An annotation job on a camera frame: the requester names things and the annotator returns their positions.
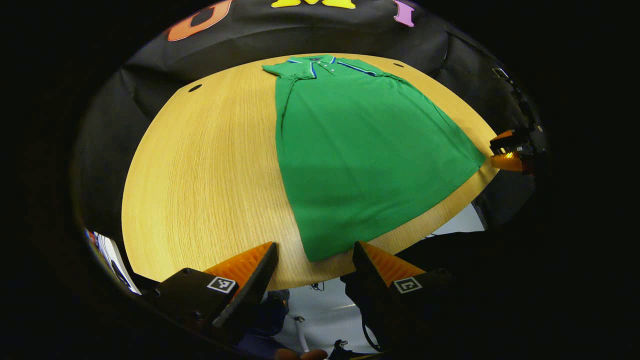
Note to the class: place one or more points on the black backdrop cloth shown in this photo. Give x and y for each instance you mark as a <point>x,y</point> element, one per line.
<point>260,35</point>

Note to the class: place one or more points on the dark blue cloth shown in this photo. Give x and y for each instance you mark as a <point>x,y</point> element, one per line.
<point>267,310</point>

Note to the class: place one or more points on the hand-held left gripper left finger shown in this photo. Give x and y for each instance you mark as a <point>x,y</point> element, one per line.
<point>250,295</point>

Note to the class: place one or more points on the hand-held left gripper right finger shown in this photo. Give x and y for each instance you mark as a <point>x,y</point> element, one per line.
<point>372,295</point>

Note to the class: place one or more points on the white blue-edged sheet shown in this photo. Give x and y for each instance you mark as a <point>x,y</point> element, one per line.
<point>117,260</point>

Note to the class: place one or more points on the green T-shirt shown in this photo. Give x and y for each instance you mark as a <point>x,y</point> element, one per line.
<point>360,160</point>

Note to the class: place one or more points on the white tube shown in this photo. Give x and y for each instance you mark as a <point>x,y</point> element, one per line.
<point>301,335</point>

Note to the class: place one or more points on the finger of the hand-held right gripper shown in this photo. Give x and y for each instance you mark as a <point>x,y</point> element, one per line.
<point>507,142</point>
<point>507,162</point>

